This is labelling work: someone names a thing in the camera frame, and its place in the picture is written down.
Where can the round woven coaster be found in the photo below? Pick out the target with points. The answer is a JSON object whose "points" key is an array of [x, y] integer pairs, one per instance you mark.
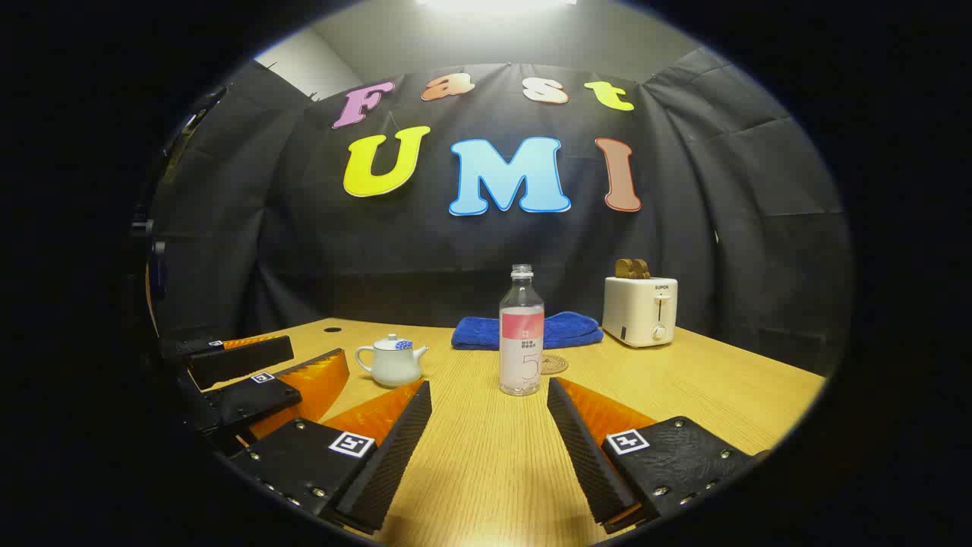
{"points": [[557, 365]]}

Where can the white teacup with spout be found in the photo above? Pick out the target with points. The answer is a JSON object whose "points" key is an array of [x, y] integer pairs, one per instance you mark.
{"points": [[391, 368]]}

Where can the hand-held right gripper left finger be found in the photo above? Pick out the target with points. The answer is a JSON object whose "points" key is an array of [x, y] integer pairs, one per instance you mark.
{"points": [[395, 456]]}

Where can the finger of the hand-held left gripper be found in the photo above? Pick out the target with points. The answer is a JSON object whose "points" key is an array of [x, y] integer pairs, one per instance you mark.
{"points": [[243, 361], [250, 403]]}

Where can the white toaster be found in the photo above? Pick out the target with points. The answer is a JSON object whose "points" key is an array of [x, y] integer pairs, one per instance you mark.
{"points": [[634, 311]]}

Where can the blue folded towel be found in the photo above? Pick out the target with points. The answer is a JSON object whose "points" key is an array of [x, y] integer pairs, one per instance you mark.
{"points": [[478, 334]]}

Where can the black backdrop cloth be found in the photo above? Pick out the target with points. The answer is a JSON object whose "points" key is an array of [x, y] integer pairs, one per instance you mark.
{"points": [[456, 258]]}

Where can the brown bread slices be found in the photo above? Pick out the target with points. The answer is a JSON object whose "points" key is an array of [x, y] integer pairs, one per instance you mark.
{"points": [[632, 268]]}

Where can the white teacup lid blue pattern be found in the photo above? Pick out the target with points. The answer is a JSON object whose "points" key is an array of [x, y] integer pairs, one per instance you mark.
{"points": [[393, 344]]}

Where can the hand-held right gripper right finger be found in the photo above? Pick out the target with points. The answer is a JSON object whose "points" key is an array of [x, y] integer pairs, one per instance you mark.
{"points": [[585, 448]]}

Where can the clear water bottle pink label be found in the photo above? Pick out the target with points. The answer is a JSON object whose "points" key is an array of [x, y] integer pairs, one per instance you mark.
{"points": [[521, 357]]}

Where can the ceiling light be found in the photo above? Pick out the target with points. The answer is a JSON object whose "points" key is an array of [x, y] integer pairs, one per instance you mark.
{"points": [[493, 4]]}

